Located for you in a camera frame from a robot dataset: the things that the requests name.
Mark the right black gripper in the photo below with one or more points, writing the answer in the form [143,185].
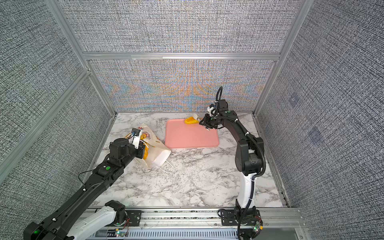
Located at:
[206,122]

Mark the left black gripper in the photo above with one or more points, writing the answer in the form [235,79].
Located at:
[141,150]

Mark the oval yellow fake bread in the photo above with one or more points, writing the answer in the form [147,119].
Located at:
[191,121]

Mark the white paper bag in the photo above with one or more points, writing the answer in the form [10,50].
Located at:
[158,152]

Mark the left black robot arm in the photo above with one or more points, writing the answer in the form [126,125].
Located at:
[61,224]

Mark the fake bread inside bag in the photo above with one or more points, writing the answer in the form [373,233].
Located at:
[144,136]

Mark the pink plastic tray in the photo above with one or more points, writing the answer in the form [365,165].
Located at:
[180,135]

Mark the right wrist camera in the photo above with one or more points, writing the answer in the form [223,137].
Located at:
[211,110]

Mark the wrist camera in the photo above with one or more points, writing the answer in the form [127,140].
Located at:
[211,110]
[136,136]

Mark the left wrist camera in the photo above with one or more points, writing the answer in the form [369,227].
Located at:
[136,136]

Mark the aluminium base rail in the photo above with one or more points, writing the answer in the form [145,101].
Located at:
[204,224]

